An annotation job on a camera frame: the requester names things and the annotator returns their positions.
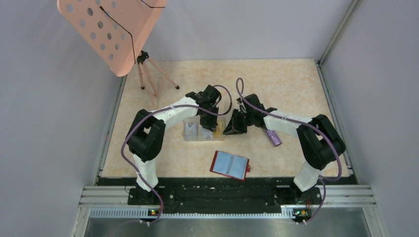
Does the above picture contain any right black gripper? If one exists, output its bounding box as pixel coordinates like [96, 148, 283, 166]
[223, 109, 254, 135]

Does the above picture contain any white credit card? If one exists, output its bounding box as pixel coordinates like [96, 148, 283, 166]
[201, 128, 214, 141]

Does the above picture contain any clear plastic card tray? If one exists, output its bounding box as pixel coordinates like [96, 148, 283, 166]
[182, 116, 226, 142]

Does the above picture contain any red leather card holder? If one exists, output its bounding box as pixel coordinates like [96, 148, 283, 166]
[209, 151, 251, 181]

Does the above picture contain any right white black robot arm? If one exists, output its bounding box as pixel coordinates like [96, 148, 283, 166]
[223, 94, 346, 203]

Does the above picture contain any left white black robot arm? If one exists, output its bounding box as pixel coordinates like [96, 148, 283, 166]
[123, 85, 222, 204]

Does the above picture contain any silver credit card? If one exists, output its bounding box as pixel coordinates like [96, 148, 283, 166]
[184, 123, 198, 137]

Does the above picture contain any purple glitter microphone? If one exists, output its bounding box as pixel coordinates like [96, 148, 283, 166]
[265, 130, 282, 147]

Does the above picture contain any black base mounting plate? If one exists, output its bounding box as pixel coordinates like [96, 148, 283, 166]
[127, 178, 322, 214]

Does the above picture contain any pink perforated music stand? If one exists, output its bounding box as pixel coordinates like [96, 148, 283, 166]
[56, 0, 179, 109]

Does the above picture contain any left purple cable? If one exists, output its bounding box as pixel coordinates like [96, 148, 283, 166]
[121, 84, 233, 226]

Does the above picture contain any purple cable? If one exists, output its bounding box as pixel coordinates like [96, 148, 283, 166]
[121, 84, 233, 226]
[235, 77, 343, 226]

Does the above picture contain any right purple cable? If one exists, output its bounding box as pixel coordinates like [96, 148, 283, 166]
[235, 77, 343, 226]

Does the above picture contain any aluminium frame rail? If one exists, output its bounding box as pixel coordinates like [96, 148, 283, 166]
[79, 185, 376, 219]

